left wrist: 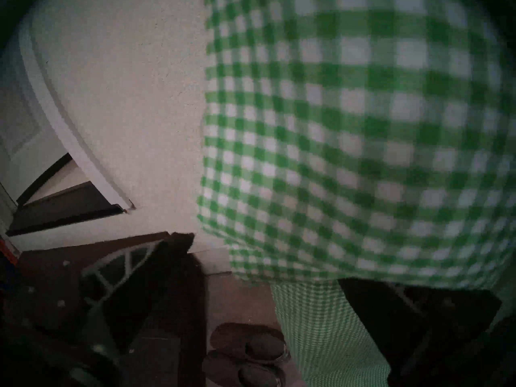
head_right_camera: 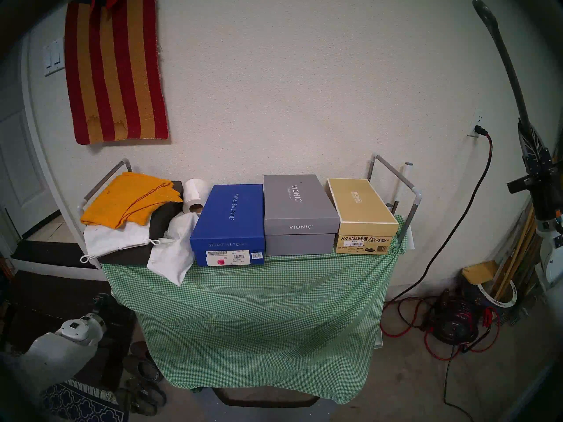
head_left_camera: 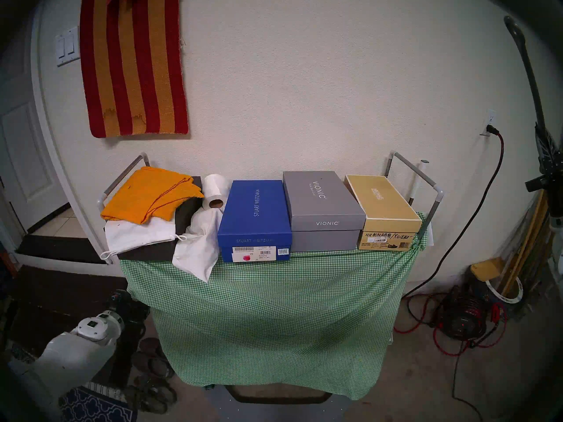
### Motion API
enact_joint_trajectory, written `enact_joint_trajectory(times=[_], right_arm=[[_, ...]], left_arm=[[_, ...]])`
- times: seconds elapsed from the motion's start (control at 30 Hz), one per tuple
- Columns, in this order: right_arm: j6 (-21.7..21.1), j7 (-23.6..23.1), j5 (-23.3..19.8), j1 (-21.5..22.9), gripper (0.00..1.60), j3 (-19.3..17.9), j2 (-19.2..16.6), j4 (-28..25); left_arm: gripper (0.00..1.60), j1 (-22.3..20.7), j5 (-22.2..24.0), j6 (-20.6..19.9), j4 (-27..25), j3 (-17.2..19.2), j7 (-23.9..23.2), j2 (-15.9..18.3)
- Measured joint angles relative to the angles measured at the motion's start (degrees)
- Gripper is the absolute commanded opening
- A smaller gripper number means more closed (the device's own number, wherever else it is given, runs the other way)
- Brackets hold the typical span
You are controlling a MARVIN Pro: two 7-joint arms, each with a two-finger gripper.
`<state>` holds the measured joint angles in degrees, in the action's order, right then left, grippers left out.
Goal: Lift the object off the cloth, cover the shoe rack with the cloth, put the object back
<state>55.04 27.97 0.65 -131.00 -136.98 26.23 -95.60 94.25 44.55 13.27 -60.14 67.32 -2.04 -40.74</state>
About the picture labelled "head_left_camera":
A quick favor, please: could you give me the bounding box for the thin black floor cable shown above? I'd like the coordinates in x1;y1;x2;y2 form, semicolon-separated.
452;349;486;422

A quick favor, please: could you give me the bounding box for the orange folded cloth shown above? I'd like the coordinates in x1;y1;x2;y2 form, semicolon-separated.
100;166;205;225

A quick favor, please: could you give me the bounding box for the grey metal shoe rack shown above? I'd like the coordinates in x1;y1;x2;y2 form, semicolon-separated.
97;152;445;266

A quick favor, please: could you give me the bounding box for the black door step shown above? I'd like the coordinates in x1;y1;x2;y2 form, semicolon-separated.
15;234;106;264

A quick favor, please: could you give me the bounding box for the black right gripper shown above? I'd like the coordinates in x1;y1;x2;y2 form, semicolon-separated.
526;124;563;228

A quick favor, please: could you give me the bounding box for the dark brown trunk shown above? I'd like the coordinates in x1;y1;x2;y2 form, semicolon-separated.
9;266;152;382

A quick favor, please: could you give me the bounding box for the brown clog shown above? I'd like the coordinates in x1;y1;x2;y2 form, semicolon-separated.
131;351;175;380
140;338;167;360

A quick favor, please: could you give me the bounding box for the yellow wooden stick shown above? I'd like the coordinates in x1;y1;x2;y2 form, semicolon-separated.
504;193;548;296

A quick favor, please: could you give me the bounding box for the blue Stuart Weitzman shoe box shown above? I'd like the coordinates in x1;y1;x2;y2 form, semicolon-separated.
217;180;293;263

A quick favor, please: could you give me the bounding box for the red cable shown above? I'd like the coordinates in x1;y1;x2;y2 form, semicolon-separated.
394;293;507;357

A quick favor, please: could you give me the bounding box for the black curved base handle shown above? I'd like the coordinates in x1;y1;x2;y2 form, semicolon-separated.
227;384;333;405

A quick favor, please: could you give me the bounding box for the dark bucket with white rim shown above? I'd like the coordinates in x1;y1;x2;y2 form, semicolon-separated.
484;274;524;320

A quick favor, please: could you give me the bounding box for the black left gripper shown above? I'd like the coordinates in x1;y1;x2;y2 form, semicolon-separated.
108;289;150;338

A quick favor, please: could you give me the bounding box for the white light switch plate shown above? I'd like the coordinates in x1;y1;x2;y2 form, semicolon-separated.
55;26;80;67

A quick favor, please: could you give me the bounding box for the white drawstring dust bag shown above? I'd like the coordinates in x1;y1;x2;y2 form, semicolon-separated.
100;217;187;261
172;207;224;283

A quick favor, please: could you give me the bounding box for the white paper roll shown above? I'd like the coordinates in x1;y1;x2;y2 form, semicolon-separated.
201;174;230;209

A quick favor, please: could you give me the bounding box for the yellow cardboard box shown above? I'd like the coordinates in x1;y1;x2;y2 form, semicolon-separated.
471;258;505;282

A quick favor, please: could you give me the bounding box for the green white gingham cloth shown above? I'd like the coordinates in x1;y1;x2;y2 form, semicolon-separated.
120;212;429;401

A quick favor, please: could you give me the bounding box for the black cable reel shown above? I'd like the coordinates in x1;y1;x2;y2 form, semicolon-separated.
433;285;493;342

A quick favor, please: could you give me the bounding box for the black garment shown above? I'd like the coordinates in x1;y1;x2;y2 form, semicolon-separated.
117;176;203;263

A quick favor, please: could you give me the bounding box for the gold Michael Kors shoe box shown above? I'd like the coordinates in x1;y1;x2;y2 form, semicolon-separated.
344;175;423;252

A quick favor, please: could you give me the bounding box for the long grey metal shoehorn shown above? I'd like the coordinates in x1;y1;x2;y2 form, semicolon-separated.
505;16;548;128

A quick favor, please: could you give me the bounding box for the grey robot base platform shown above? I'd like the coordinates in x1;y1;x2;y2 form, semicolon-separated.
206;384;352;422

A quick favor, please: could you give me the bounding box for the blue patterned rug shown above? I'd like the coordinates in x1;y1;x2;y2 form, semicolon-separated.
59;384;137;422

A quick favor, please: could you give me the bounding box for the olive strap sandal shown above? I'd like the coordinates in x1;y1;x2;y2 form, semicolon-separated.
124;385;168;414
134;375;177;404

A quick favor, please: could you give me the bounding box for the large grey Vionic shoe box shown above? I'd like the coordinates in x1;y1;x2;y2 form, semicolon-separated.
283;171;367;253

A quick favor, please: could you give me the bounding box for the red yellow striped wall rug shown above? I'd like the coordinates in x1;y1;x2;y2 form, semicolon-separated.
79;0;189;138

